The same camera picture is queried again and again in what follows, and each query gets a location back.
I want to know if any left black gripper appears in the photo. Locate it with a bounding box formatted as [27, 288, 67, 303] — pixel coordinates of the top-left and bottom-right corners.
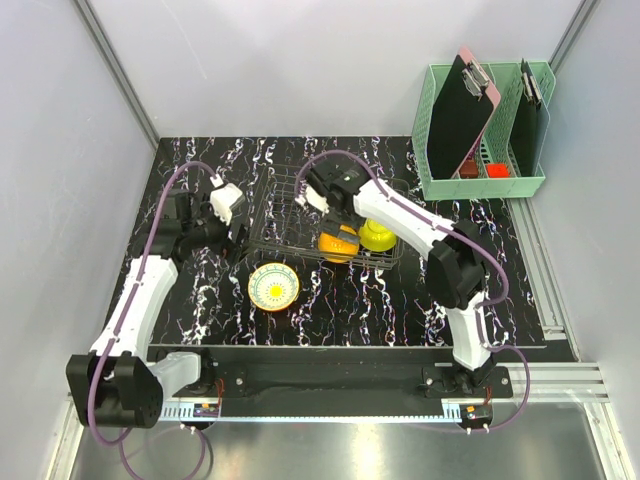
[183, 192, 255, 264]

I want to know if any orange bowl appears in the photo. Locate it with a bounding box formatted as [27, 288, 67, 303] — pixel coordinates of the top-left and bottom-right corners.
[318, 233, 359, 264]
[253, 289, 299, 312]

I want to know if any yellow bowl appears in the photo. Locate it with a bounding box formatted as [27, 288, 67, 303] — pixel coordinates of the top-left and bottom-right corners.
[358, 219, 397, 253]

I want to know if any green striped bowl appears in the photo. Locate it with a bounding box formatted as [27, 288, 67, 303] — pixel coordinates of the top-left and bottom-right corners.
[248, 262, 300, 312]

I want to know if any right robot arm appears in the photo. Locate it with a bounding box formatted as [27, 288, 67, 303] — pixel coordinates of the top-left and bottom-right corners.
[294, 152, 495, 397]

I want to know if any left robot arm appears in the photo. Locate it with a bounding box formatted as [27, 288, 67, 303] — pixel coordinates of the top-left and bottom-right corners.
[66, 183, 247, 429]

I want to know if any brown block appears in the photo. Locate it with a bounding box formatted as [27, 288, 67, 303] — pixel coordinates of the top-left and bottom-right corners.
[458, 159, 479, 179]

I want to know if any green plastic file organizer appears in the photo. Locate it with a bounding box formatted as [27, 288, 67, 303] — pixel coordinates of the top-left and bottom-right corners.
[412, 62, 545, 201]

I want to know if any red block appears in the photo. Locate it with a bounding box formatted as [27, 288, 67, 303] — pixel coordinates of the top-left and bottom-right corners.
[485, 163, 510, 179]

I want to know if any black pink clipboard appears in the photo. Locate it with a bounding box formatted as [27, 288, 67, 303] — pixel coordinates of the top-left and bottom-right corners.
[426, 46, 501, 180]

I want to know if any dark green clipboard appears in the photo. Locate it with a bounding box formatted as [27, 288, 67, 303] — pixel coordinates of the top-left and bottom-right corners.
[510, 59, 550, 177]

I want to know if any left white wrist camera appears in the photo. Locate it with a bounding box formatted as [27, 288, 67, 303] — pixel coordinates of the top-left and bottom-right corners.
[209, 174, 245, 226]

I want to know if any wire dish rack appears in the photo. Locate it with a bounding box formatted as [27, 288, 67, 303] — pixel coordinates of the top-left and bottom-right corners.
[249, 164, 404, 270]

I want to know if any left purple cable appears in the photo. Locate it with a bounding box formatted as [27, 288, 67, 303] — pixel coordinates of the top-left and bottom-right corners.
[87, 162, 221, 479]

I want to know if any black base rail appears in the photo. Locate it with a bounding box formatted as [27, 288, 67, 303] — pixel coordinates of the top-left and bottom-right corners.
[148, 345, 513, 422]

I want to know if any white slotted cable duct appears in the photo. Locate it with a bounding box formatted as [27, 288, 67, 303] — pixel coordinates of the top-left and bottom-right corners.
[159, 401, 221, 423]

